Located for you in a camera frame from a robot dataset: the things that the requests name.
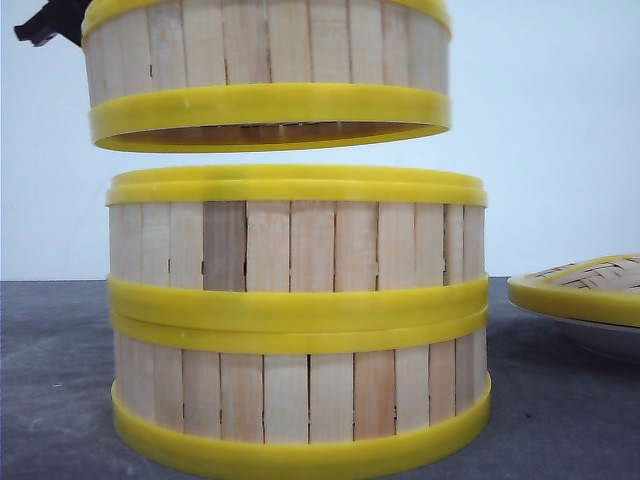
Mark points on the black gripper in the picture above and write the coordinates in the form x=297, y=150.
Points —
x=56, y=17

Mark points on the wooden steamer drawer yellow rims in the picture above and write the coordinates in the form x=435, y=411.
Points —
x=244, y=76

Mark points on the woven steamer lid yellow rim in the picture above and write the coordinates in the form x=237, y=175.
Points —
x=603, y=290

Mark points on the middle wooden steamer drawer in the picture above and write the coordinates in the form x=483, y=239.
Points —
x=296, y=258

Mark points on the bottom wooden steamer drawer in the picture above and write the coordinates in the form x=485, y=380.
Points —
x=349, y=415

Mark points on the white ceramic plate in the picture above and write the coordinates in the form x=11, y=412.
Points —
x=611, y=341

